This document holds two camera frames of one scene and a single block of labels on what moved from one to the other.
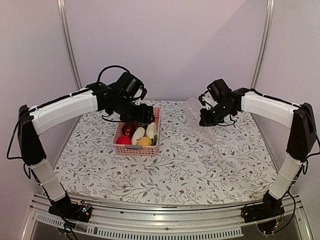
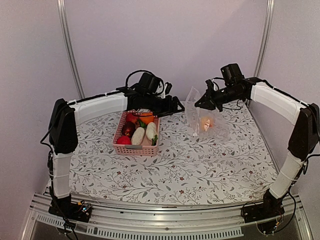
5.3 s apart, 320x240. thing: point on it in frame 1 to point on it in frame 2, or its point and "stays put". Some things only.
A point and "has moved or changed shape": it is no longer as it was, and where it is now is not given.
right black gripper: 205,120 to 208,105
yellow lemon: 144,141 has moved or changed shape
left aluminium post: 61,8 stays put
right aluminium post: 263,49 stays put
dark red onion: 128,128 stays put
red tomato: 124,140 stays put
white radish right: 151,130 stays put
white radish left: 139,133 stays put
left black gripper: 143,115 to 169,109
